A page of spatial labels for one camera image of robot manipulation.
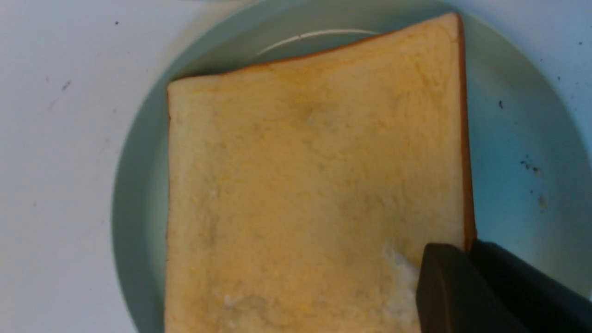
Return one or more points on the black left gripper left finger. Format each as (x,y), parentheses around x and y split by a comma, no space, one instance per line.
(452,297)

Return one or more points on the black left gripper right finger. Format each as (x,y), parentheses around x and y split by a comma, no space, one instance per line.
(540,302)

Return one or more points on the light green round plate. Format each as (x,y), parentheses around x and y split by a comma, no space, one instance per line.
(531,172)

